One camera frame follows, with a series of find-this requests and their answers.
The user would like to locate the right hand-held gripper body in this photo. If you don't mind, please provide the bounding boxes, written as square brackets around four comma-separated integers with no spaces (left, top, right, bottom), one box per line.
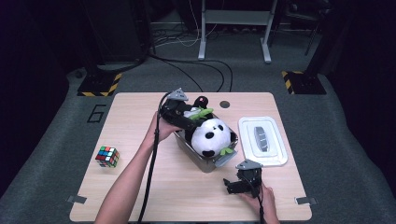
[234,159,264,199]

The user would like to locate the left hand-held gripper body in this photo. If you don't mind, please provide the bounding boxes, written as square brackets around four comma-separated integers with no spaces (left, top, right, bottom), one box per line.
[160,87,191,126]

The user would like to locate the panda plush toy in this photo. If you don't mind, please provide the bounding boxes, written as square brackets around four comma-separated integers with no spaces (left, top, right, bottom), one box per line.
[181,95,233,159]

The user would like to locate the grey plastic storage box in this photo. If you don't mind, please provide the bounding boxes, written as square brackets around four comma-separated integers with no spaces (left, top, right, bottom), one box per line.
[173,114,240,174]

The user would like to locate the white box lid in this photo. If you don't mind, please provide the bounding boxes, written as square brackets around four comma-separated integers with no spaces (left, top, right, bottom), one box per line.
[237,116,289,168]

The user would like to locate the colourful puzzle cube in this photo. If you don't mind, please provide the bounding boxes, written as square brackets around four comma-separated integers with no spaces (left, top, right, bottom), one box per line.
[94,146,121,169]

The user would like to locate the person's left hand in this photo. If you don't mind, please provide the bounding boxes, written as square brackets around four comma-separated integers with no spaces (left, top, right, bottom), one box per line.
[145,111,184,147]

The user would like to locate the person's right hand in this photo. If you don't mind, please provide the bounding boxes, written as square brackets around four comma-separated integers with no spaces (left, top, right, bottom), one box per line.
[240,182,277,220]

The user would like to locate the grey tape strip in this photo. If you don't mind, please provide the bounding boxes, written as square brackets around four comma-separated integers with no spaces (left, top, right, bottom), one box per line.
[66,194,89,205]
[294,196,318,206]

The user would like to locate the black cabinet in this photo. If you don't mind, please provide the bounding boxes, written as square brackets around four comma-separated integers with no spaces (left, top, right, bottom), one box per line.
[82,0,154,64]

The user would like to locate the dark metal stand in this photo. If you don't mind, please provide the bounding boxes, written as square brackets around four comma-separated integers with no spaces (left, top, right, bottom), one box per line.
[303,0,347,76]

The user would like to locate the right hand-held gripper cable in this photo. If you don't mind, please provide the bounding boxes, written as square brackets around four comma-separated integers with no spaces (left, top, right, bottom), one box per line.
[244,174,266,224]

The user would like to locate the hand-held gripper cable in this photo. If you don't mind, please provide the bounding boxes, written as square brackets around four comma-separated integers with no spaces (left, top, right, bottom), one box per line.
[244,174,266,224]
[135,91,173,224]

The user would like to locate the black floor cables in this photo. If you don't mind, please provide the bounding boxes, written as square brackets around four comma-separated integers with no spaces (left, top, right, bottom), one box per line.
[148,51,234,93]

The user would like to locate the left hand-held gripper cable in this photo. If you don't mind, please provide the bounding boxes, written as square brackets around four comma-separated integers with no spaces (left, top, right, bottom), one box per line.
[135,91,173,224]

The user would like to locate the white floor cables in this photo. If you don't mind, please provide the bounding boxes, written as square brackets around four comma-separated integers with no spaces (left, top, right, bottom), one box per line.
[153,0,219,49]

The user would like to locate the yellow black striped base plate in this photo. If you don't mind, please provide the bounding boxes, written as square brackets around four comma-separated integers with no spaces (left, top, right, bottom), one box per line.
[281,70,328,95]
[77,72,123,98]

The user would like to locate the white metal stand frame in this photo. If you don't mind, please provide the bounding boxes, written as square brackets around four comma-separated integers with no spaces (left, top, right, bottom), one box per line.
[197,0,280,64]

